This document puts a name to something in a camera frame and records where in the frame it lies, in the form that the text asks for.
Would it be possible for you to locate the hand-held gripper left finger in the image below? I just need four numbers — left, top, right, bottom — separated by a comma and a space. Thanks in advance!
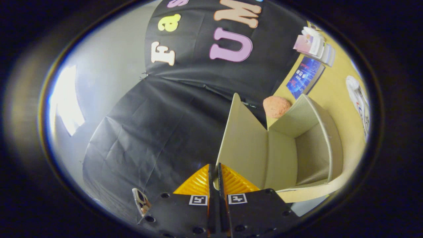
137, 164, 218, 238

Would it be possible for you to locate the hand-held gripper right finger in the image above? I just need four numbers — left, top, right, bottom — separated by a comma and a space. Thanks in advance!
216, 163, 293, 238

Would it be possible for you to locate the beige fabric storage box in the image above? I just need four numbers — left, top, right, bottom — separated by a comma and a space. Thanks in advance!
216, 93, 344, 204

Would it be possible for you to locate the white canvas shoe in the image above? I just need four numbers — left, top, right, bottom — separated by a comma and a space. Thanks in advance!
346, 75, 371, 142

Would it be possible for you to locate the black backdrop cloth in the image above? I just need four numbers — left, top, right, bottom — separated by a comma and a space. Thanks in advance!
83, 0, 309, 225

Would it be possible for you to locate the orange fuzzy ball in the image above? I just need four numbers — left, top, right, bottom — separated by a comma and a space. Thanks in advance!
263, 96, 292, 119

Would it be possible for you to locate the pink cover book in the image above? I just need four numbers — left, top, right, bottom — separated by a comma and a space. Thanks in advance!
293, 34, 320, 57

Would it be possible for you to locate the grey blue cover book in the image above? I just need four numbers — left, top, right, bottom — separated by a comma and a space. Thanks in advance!
324, 43, 336, 67

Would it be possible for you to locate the white cover book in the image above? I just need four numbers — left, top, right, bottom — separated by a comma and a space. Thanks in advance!
312, 36, 328, 61

